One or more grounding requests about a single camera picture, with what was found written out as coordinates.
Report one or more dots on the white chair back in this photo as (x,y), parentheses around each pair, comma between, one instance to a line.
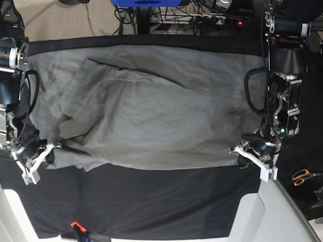
(270,215)

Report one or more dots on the grey T-shirt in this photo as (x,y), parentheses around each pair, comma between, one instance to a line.
(143,107)

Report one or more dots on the black metal stand post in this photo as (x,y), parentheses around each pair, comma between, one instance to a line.
(143,16)

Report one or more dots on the black table cloth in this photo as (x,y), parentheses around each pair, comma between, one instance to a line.
(128,203)

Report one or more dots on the black object right edge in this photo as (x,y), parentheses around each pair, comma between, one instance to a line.
(319,202)

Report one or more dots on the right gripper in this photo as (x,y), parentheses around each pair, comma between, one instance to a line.
(29,151)

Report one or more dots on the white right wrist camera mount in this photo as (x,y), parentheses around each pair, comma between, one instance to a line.
(30,174)

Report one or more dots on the white chair part left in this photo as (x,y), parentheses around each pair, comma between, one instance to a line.
(15,223)

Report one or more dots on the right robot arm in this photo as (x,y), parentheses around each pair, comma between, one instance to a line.
(20,85)

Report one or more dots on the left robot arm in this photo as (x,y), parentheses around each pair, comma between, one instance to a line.
(268,90)

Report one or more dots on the red clamp front edge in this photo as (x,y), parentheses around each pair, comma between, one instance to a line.
(77,226)

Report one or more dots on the orange handled scissors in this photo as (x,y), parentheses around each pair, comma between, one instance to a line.
(303,175)

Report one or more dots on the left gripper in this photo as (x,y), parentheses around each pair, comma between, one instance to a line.
(262,147)

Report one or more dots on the blue plastic box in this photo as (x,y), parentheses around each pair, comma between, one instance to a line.
(147,3)

